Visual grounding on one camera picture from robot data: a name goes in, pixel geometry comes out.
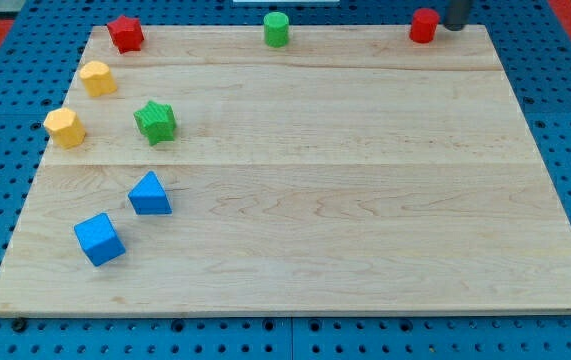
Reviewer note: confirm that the wooden board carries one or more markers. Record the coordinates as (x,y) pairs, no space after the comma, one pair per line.
(352,172)

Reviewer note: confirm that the green star block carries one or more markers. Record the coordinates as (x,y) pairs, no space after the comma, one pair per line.
(156,122)

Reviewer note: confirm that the yellow hexagon block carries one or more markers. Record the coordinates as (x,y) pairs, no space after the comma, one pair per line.
(64,127)

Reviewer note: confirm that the blue triangle block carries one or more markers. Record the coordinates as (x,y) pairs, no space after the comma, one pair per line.
(148,196)

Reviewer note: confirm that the yellow heart block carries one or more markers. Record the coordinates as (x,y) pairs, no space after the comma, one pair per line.
(97,79)

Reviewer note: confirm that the green cylinder block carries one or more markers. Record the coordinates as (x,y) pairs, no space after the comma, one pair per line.
(276,29)

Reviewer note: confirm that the red star block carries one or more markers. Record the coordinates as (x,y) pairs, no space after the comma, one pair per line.
(126,33)

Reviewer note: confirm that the blue cube block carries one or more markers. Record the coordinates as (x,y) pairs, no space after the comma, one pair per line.
(98,239)

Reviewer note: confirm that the red cylinder block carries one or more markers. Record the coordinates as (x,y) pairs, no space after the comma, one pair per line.
(423,25)

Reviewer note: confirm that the dark grey robot pusher rod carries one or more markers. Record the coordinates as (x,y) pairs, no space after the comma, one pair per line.
(457,14)

